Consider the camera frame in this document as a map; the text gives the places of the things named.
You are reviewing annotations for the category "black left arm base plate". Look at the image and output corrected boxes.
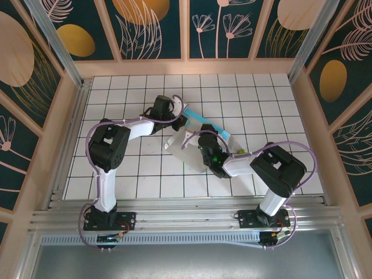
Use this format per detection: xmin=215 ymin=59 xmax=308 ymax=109
xmin=83 ymin=211 xmax=137 ymax=233

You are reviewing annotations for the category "blue and white paper box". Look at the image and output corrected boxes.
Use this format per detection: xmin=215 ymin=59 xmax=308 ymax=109
xmin=163 ymin=108 xmax=248 ymax=174

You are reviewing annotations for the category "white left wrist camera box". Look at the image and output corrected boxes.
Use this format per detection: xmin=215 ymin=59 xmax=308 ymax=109
xmin=171 ymin=94 xmax=187 ymax=114

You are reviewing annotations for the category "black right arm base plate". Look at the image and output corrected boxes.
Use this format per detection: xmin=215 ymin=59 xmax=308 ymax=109
xmin=238 ymin=209 xmax=291 ymax=229

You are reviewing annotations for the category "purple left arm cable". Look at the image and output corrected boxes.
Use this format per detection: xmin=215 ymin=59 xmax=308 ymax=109
xmin=77 ymin=94 xmax=188 ymax=252

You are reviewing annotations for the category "aluminium side rail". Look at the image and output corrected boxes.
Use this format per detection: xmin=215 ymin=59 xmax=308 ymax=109
xmin=43 ymin=78 xmax=92 ymax=210

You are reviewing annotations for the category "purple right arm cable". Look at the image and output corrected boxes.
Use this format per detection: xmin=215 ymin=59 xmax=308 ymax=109
xmin=182 ymin=130 xmax=318 ymax=251

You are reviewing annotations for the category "aluminium frame post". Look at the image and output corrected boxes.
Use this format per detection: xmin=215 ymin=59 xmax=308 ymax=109
xmin=23 ymin=0 xmax=85 ymax=88
xmin=287 ymin=0 xmax=341 ymax=85

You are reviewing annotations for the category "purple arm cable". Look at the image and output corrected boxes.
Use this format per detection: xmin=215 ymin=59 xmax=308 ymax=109
xmin=77 ymin=94 xmax=188 ymax=252
xmin=182 ymin=130 xmax=318 ymax=251

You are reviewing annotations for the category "perforated metal cable tray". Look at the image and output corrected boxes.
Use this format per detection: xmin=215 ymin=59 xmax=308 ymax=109
xmin=40 ymin=232 xmax=262 ymax=248

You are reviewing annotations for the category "grey metal sheet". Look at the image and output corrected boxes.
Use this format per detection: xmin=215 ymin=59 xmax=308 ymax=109
xmin=30 ymin=244 xmax=345 ymax=279

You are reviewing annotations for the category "aluminium front rail frame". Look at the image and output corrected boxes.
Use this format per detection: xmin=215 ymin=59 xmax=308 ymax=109
xmin=27 ymin=194 xmax=346 ymax=237

